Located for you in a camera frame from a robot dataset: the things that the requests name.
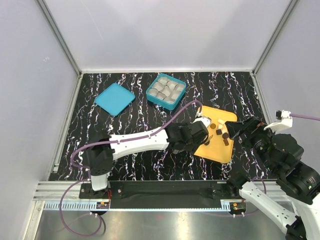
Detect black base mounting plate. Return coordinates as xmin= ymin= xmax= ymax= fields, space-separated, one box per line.
xmin=79 ymin=180 xmax=243 ymax=211

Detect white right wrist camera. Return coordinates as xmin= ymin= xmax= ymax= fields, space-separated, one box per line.
xmin=263 ymin=110 xmax=293 ymax=133

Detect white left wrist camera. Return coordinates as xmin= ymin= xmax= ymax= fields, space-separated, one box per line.
xmin=193 ymin=114 xmax=212 ymax=128

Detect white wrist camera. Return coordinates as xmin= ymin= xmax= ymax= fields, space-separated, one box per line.
xmin=263 ymin=110 xmax=293 ymax=133
xmin=193 ymin=114 xmax=212 ymax=128

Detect dark oval chocolate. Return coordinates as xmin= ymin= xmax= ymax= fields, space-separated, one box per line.
xmin=222 ymin=133 xmax=229 ymax=139

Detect metal tongs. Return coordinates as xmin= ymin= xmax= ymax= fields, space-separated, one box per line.
xmin=203 ymin=135 xmax=213 ymax=144

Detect yellow plastic tray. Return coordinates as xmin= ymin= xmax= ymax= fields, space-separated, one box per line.
xmin=194 ymin=105 xmax=238 ymax=164

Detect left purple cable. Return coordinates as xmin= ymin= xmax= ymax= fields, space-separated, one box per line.
xmin=58 ymin=101 xmax=203 ymax=237

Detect teal chocolate box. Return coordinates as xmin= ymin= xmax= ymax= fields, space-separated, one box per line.
xmin=146 ymin=73 xmax=187 ymax=111

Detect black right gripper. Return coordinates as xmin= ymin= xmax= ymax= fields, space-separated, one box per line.
xmin=224 ymin=114 xmax=279 ymax=173

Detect teal box lid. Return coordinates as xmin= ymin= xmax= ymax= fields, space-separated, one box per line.
xmin=94 ymin=83 xmax=136 ymax=117

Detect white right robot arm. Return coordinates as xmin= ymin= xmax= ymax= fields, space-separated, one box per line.
xmin=225 ymin=111 xmax=320 ymax=240

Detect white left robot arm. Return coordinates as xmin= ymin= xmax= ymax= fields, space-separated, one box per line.
xmin=85 ymin=117 xmax=211 ymax=198

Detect aluminium slotted rail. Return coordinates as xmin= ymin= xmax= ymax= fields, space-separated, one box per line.
xmin=32 ymin=181 xmax=247 ymax=213

